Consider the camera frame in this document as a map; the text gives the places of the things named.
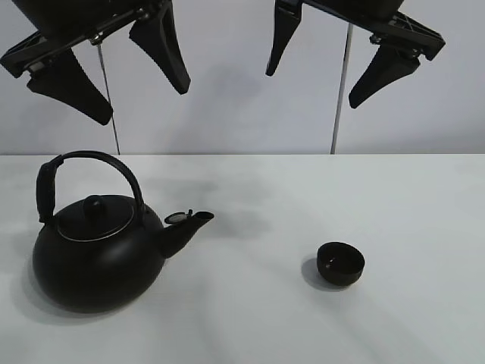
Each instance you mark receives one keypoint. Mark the black round teapot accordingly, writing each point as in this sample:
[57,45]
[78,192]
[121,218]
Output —
[102,252]

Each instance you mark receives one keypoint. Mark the dark left wall seam strip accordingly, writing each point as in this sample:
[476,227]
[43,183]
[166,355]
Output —
[105,78]

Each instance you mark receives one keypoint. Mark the small black teacup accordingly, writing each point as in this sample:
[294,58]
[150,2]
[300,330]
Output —
[339,263]

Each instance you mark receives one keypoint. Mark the silver right wall seam strip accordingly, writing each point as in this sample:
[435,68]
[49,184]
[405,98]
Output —
[341,90]

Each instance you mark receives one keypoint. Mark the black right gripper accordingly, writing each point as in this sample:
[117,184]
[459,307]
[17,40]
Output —
[389,28]

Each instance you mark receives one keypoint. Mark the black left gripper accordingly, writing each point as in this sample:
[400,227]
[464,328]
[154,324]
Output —
[61,25]

